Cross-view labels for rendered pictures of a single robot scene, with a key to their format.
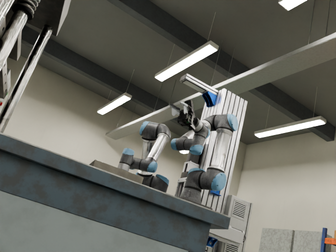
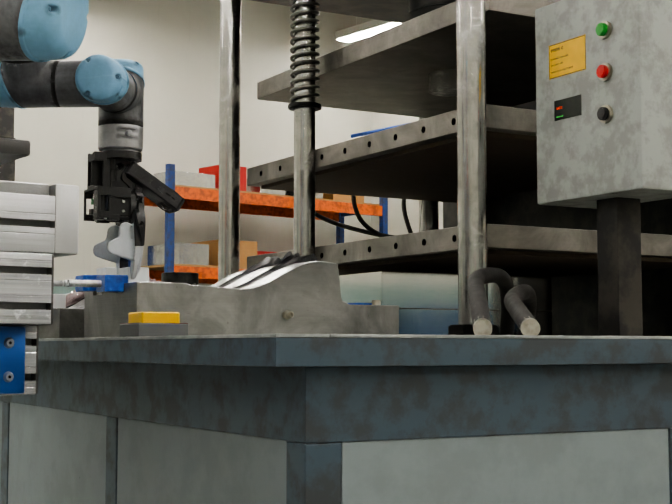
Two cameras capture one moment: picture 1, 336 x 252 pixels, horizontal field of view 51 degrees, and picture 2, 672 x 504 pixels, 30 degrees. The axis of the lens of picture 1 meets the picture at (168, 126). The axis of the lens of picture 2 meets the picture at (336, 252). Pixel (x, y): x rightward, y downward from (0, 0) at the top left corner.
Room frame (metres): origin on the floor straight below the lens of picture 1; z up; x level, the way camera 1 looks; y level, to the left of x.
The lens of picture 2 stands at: (4.38, 0.11, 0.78)
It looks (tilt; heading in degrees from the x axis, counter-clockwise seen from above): 4 degrees up; 168
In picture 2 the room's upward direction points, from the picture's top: straight up
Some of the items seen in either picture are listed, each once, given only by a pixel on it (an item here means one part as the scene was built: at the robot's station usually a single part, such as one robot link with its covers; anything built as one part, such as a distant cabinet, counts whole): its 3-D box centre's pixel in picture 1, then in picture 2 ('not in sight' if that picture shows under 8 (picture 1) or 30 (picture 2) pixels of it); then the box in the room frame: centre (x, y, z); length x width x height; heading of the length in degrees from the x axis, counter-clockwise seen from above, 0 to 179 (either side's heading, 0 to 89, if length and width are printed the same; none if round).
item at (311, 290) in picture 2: not in sight; (242, 301); (2.15, 0.42, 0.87); 0.50 x 0.26 x 0.14; 108
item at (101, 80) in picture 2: (133, 162); (95, 83); (2.36, 0.16, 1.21); 0.11 x 0.11 x 0.08; 74
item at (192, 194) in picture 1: (191, 196); not in sight; (2.30, -0.27, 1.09); 0.15 x 0.15 x 0.10
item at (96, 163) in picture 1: (111, 179); not in sight; (1.19, 0.13, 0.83); 0.17 x 0.13 x 0.06; 108
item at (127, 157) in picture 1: (127, 157); (120, 94); (2.27, 0.20, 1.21); 0.09 x 0.08 x 0.11; 164
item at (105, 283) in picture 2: not in sight; (106, 283); (2.27, 0.18, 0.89); 0.13 x 0.05 x 0.05; 108
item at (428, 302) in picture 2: not in sight; (438, 312); (1.38, 1.02, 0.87); 0.50 x 0.27 x 0.17; 108
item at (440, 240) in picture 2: not in sight; (468, 258); (1.30, 1.13, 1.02); 1.10 x 0.74 x 0.05; 18
